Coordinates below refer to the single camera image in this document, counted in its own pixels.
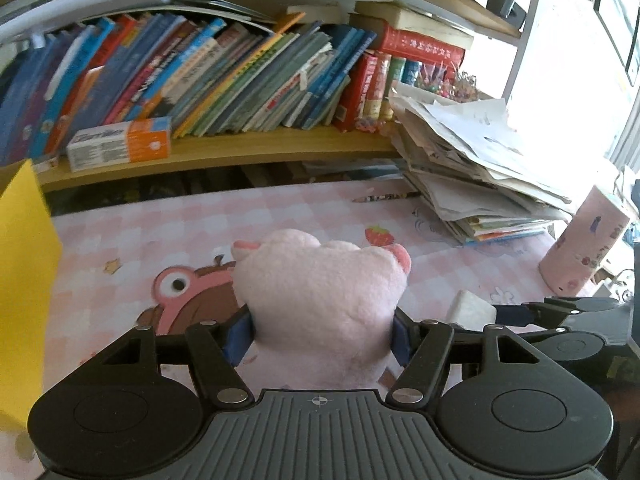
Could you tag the row of leaning books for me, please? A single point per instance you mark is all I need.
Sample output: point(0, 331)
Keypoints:
point(213, 75)

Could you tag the white charger with cable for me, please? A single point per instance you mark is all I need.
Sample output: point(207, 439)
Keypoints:
point(620, 287)

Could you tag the usmile box on shelf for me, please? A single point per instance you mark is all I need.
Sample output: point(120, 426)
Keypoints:
point(140, 140)

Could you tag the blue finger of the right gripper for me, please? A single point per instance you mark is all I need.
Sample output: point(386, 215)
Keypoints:
point(551, 312)

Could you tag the yellow cardboard box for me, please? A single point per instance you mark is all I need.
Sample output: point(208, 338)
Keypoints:
point(30, 251)

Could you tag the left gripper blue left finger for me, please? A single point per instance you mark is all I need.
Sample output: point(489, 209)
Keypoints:
point(216, 350)

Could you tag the white power adapter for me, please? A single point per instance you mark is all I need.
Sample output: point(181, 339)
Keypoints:
point(470, 312)

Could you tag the pink cylindrical container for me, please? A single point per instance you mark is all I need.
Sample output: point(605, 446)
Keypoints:
point(577, 253)

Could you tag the stack of papers and books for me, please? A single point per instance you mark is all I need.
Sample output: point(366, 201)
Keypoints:
point(463, 159)

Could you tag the small red white box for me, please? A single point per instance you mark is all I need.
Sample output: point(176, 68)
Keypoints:
point(45, 163)

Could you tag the white desk lamp bar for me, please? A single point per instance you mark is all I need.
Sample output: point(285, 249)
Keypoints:
point(59, 13)

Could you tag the pink plush toy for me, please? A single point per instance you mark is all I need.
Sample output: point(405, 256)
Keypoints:
point(322, 312)

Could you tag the red dictionary books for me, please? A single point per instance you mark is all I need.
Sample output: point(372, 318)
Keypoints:
point(400, 70)

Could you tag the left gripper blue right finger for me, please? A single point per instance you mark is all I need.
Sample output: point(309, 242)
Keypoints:
point(422, 350)

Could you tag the wooden pencil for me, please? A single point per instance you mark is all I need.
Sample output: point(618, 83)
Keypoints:
point(385, 197)

